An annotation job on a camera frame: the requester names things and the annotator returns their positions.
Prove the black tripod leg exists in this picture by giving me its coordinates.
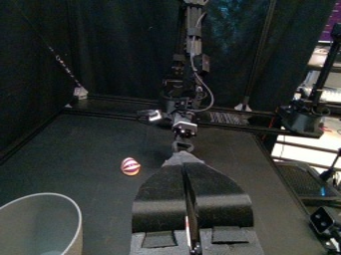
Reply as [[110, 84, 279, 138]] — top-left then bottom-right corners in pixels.
[[318, 148, 341, 182]]

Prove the black frame rail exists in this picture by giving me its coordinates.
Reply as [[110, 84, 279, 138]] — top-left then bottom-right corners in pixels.
[[61, 94, 290, 135]]

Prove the grey round bowl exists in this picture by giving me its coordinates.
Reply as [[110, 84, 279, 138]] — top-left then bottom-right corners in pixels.
[[0, 192, 84, 255]]

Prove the black camera on stand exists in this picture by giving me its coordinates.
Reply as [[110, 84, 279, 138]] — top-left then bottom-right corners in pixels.
[[307, 205, 341, 255]]

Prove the white frame corner bracket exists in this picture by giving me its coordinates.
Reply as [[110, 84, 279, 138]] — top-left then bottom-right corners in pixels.
[[72, 86, 89, 101], [232, 102, 252, 113]]

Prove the black frame post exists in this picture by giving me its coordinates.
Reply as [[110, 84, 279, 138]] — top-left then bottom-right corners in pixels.
[[240, 0, 278, 107]]

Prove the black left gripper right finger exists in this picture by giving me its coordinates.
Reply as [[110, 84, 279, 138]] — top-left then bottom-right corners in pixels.
[[181, 152, 255, 231]]

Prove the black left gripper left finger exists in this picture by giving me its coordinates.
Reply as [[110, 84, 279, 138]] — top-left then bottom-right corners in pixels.
[[131, 150, 187, 234]]

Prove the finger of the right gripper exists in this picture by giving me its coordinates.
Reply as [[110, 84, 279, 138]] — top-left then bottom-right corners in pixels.
[[181, 135, 195, 153], [169, 135, 184, 153]]

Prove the pink striped toy chip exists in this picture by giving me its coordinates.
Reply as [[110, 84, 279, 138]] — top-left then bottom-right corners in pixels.
[[120, 156, 143, 177]]

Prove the purple monitor screen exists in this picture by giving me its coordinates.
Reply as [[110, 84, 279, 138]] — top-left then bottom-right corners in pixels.
[[318, 0, 341, 43]]

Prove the black keyboard device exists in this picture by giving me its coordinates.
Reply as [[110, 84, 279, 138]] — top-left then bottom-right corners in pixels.
[[272, 160, 341, 204]]

